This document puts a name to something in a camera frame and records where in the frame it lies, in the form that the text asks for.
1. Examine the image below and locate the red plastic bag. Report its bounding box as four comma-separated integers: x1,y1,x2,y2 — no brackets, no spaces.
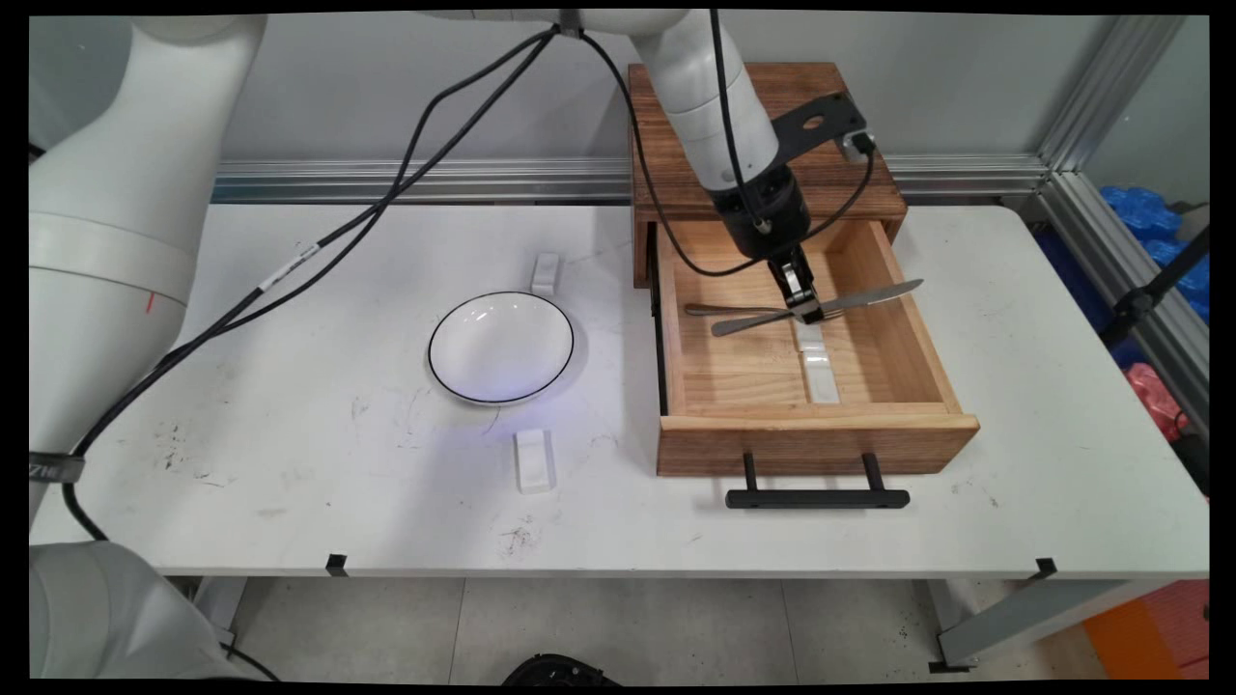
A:
1125,362,1194,443

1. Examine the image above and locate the grey printed arm strap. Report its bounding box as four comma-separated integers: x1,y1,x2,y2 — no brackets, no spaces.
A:
29,452,86,486

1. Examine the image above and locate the light wooden drawer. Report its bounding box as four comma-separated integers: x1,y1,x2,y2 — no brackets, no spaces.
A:
657,220,981,477

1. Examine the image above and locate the orange box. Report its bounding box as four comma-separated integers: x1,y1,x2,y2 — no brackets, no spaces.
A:
1081,579,1210,681

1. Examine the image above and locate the aluminium side frame rail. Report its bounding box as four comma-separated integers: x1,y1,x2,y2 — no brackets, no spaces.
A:
1024,172,1210,435

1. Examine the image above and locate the black object on floor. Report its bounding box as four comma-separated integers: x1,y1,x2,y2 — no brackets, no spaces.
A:
502,653,619,688

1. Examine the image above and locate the aluminium back frame rail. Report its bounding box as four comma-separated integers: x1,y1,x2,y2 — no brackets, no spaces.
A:
212,157,1049,206

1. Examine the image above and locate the black stand pole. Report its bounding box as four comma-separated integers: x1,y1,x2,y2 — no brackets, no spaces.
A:
1101,227,1210,348

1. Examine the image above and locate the black drawer handle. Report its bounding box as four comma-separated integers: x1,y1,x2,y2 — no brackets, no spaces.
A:
726,452,911,510

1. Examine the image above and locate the white plate with black rim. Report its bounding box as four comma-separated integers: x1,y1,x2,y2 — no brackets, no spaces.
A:
428,292,576,405

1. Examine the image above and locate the black cable with white label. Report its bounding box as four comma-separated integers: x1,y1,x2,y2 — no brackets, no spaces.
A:
63,29,561,542

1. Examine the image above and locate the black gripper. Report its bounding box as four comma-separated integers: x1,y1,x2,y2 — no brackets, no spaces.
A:
710,166,827,325

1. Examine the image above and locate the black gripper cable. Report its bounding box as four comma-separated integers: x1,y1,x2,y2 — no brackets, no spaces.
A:
708,10,772,235

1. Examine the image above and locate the steel table knife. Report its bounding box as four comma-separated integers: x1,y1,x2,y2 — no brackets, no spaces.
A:
711,279,925,338

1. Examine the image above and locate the long black cable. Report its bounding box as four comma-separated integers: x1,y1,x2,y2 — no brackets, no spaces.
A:
63,29,561,542

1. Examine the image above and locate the blue plastic bag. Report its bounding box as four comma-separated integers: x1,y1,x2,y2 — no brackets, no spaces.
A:
1101,185,1210,324

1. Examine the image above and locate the grey table leg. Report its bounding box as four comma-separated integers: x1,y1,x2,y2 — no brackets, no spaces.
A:
193,577,247,648
929,579,1174,674

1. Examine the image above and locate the aluminium frame post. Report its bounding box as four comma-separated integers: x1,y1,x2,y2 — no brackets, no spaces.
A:
1038,14,1187,175

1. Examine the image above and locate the black drawer slide rail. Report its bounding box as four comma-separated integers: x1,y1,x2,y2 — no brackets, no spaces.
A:
645,224,669,416

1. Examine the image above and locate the steel fork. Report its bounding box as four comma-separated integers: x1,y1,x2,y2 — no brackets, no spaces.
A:
685,302,846,324

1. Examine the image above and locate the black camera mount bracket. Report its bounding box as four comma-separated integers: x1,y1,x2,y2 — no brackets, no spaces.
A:
771,94,867,155

